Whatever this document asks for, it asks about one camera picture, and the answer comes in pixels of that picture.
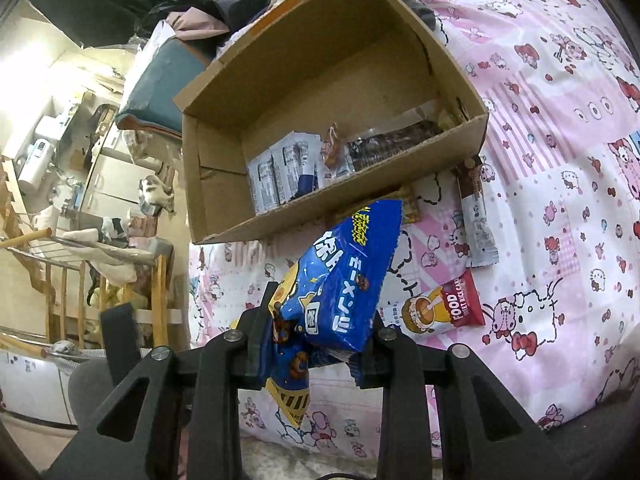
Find brown cardboard box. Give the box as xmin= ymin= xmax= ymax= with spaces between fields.
xmin=173 ymin=0 xmax=490 ymax=246

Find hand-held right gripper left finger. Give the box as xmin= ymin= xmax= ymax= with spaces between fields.
xmin=45 ymin=282 xmax=281 ymax=480

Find white grey cat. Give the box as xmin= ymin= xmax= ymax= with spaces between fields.
xmin=138 ymin=175 xmax=177 ymax=215

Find small brown snack packet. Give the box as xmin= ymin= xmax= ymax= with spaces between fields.
xmin=320 ymin=122 xmax=352 ymax=179

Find pink cloth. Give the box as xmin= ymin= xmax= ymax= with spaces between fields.
xmin=164 ymin=9 xmax=232 ymax=42

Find white paper sheets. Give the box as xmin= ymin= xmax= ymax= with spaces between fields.
xmin=134 ymin=20 xmax=177 ymax=87

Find white water heater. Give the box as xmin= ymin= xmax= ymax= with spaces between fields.
xmin=17 ymin=139 xmax=55 ymax=192

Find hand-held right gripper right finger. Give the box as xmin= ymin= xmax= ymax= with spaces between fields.
xmin=357 ymin=305 xmax=571 ymax=480

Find teal padded bed board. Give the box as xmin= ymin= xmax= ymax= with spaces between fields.
xmin=114 ymin=39 xmax=212 ymax=134

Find beige kitchen cabinet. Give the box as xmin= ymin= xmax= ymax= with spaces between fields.
xmin=81 ymin=149 xmax=167 ymax=217

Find dark brownie packet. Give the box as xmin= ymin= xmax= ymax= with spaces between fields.
xmin=345 ymin=100 xmax=471 ymax=174

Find tan printed snack packet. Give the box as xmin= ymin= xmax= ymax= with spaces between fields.
xmin=399 ymin=186 xmax=424 ymax=224

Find black plastic bag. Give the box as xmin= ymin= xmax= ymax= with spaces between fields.
xmin=214 ymin=0 xmax=275 ymax=37

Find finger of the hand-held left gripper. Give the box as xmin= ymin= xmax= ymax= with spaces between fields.
xmin=99 ymin=302 xmax=151 ymax=361

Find blue snack bag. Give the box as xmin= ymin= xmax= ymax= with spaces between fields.
xmin=266 ymin=199 xmax=404 ymax=429

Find wooden drying rack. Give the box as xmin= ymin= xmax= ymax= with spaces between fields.
xmin=0 ymin=156 xmax=170 ymax=352

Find brown white bar packet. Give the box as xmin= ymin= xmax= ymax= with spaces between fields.
xmin=452 ymin=155 xmax=500 ymax=269

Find red rice cake packet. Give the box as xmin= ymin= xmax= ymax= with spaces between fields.
xmin=377 ymin=269 xmax=486 ymax=346

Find grey cloth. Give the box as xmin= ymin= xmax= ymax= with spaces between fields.
xmin=537 ymin=385 xmax=640 ymax=480

